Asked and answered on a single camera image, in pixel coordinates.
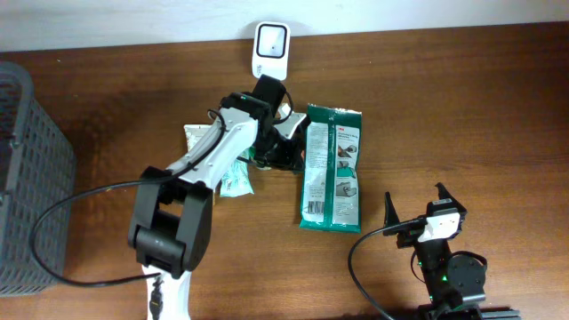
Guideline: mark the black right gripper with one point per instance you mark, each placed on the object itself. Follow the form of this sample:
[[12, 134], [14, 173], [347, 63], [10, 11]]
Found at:
[[407, 237]]

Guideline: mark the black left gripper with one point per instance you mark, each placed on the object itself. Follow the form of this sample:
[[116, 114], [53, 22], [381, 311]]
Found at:
[[295, 159]]

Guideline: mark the teal tissue packet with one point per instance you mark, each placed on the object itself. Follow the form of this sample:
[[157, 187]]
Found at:
[[235, 182]]

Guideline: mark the green wipes package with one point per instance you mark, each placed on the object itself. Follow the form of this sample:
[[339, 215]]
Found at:
[[330, 199]]

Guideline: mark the white cream tube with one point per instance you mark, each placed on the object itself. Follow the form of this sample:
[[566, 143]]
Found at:
[[194, 133]]

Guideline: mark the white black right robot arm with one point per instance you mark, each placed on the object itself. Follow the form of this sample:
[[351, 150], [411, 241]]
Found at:
[[454, 280]]

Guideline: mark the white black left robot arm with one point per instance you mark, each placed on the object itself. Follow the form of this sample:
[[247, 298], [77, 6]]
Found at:
[[171, 222]]

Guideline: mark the white barcode scanner box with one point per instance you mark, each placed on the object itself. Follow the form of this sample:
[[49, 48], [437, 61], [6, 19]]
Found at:
[[270, 52]]

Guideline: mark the grey plastic mesh basket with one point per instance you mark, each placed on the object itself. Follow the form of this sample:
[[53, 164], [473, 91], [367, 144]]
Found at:
[[38, 169]]

